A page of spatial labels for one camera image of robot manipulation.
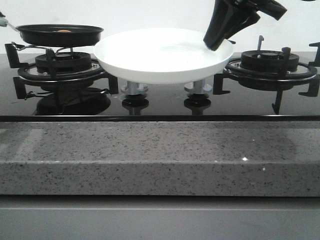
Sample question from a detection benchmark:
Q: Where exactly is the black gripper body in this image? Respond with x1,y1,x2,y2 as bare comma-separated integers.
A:
228,0,287,21

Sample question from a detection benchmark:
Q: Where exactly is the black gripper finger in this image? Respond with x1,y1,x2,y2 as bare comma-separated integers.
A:
203,0,242,51
224,11,261,40

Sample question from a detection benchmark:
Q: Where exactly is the white ceramic plate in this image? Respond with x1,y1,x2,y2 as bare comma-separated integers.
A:
93,28,234,85

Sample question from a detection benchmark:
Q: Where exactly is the white fried egg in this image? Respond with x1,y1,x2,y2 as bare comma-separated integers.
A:
53,29,72,33

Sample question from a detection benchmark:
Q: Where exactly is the black frying pan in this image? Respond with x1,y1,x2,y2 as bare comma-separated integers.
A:
0,13,104,48

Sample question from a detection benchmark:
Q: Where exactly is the black right gas burner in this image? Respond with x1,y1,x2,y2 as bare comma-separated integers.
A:
240,50,284,73

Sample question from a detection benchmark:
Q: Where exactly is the black gas burner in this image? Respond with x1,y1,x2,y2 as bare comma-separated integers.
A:
35,52,92,73
240,50,284,73

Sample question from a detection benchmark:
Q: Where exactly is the silver right stove knob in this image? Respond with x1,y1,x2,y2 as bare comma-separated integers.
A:
184,79,213,95

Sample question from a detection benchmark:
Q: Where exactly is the silver stove knob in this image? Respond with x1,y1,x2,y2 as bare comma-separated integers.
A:
120,81,149,96
184,79,213,95

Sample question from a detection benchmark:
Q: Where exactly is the black glass gas hob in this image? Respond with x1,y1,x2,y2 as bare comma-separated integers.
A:
0,54,320,122

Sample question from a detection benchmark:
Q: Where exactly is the black right pan support grate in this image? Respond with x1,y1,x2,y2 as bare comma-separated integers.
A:
212,35,320,114

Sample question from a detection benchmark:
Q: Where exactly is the black pan support grate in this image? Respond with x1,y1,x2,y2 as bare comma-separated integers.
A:
212,35,320,114
5,43,119,100

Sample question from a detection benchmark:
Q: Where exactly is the silver left stove knob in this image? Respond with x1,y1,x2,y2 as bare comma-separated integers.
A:
120,81,149,96

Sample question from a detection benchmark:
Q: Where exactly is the black left gas burner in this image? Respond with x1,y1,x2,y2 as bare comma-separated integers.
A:
35,52,92,73

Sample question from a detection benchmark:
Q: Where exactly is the black left pan support grate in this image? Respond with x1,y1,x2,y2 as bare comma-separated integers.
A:
5,43,119,100

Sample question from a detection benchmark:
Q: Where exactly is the grey cabinet front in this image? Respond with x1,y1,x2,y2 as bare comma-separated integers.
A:
0,196,320,240

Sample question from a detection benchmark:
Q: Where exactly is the small wire pan trivet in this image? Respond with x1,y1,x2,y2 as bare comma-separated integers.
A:
9,41,74,55

